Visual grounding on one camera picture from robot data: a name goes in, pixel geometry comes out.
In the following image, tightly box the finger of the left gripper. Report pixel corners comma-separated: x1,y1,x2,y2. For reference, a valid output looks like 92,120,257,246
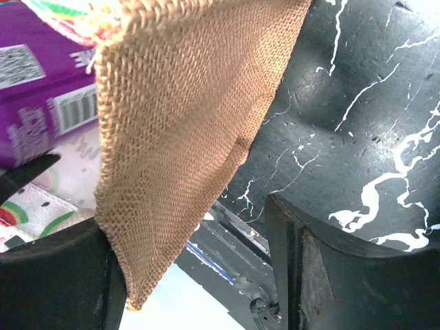
0,154,61,203

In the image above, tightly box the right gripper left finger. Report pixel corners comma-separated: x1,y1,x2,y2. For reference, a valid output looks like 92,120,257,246
1,219,127,329

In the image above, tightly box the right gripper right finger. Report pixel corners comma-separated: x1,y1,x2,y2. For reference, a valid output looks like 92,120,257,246
265,194,439,329

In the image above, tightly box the burlap watermelon canvas bag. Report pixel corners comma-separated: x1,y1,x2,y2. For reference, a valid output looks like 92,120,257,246
0,0,314,312

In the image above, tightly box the purple Fanta can middle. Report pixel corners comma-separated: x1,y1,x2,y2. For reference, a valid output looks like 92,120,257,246
1,1,98,168

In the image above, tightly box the aluminium front rail frame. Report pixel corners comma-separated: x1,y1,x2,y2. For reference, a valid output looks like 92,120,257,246
176,202,282,329

